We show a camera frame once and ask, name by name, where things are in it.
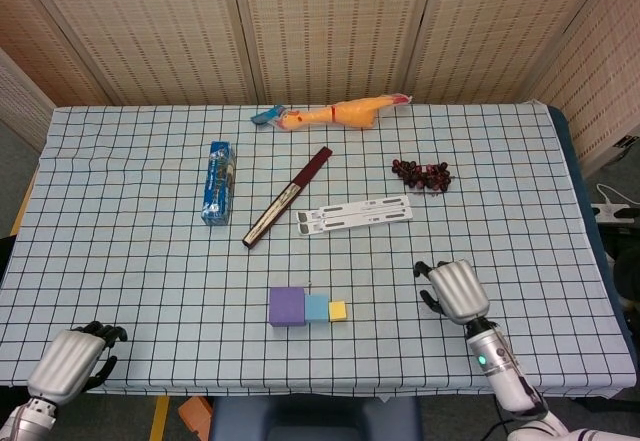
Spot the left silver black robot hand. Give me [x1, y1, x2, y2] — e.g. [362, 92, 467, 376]
[25, 320, 129, 406]

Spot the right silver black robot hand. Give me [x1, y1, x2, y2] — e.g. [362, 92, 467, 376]
[412, 259, 491, 326]

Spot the medium blue foam cube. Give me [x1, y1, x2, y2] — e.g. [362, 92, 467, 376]
[303, 294, 331, 324]

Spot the large purple foam cube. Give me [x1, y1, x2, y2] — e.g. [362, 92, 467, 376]
[268, 286, 307, 329]

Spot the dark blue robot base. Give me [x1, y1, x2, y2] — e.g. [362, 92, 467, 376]
[208, 397, 422, 441]

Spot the light blue checkered tablecloth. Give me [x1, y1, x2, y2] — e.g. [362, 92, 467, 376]
[0, 103, 630, 405]

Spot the dark red grape bunch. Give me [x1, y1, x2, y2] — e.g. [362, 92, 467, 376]
[391, 158, 453, 194]

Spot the white folding laptop stand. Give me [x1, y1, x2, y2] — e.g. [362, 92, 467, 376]
[294, 194, 414, 237]

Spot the orange block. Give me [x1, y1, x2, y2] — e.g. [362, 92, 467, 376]
[178, 395, 214, 440]

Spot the white power strip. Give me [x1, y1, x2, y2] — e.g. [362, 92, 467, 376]
[591, 202, 632, 222]

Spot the dark red long box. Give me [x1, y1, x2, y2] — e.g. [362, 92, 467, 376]
[242, 146, 334, 249]

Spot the yellow rubber chicken toy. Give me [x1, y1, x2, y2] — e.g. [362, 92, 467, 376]
[277, 94, 413, 133]

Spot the long blue cardboard box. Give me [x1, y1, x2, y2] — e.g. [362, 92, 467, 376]
[200, 140, 238, 227]

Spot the blue packaging header card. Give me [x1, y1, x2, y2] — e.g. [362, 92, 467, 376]
[250, 104, 285, 127]

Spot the woven beige folding screen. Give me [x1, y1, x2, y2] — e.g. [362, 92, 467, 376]
[0, 0, 640, 177]

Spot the white power cable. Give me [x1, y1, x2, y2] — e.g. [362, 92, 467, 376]
[596, 183, 626, 207]

